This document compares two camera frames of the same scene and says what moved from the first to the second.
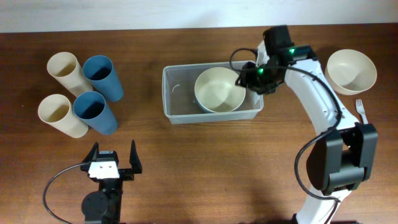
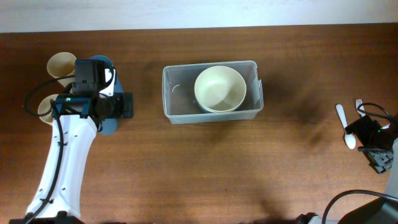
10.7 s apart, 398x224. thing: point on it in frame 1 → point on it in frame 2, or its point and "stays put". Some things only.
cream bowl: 216,90 stays put
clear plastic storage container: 181,106 stays put
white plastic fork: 360,110 stays put
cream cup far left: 65,68 stays put
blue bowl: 205,109 stays put
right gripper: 247,77 → 362,128
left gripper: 134,160 → 120,111
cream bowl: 350,71 → 220,89
